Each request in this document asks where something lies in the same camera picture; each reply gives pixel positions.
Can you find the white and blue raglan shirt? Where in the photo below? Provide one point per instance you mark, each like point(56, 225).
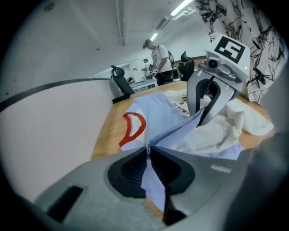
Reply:
point(162, 112)

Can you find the black office chair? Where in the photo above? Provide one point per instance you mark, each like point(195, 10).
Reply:
point(119, 81)
point(186, 67)

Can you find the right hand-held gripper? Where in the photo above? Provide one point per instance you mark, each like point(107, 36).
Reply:
point(230, 58)

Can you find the white desk partition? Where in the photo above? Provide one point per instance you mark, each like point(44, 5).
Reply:
point(56, 124)

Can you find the ceiling air vent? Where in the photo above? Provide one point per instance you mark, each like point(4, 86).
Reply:
point(163, 22)

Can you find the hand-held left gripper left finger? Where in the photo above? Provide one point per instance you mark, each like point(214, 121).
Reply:
point(94, 198)

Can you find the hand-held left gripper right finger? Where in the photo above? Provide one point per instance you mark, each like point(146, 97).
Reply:
point(203, 176)

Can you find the person's patterned white blouse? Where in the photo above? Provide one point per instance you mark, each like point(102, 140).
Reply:
point(259, 33)

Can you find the ceiling light strip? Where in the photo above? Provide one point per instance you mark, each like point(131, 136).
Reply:
point(154, 36)
point(180, 7)

